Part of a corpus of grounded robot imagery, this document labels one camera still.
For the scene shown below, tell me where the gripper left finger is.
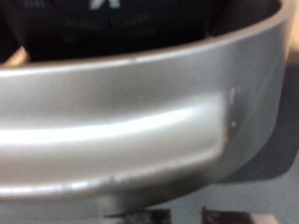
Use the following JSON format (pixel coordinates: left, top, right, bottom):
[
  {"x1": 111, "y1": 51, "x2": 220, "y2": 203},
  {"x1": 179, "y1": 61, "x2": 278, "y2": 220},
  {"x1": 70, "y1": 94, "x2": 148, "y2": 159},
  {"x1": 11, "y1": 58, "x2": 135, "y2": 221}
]
[{"x1": 103, "y1": 208, "x2": 173, "y2": 224}]

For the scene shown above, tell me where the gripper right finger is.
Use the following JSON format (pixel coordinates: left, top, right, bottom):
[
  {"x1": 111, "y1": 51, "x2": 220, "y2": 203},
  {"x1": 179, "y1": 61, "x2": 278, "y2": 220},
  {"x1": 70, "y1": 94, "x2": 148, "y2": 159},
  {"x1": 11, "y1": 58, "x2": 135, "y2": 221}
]
[{"x1": 201, "y1": 205, "x2": 276, "y2": 224}]

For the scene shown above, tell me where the black Keurig coffee machine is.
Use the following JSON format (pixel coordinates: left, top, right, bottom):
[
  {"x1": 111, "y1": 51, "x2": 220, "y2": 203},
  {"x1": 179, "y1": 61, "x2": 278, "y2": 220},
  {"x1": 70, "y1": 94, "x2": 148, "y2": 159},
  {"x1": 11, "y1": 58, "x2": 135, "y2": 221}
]
[{"x1": 0, "y1": 0, "x2": 299, "y2": 224}]

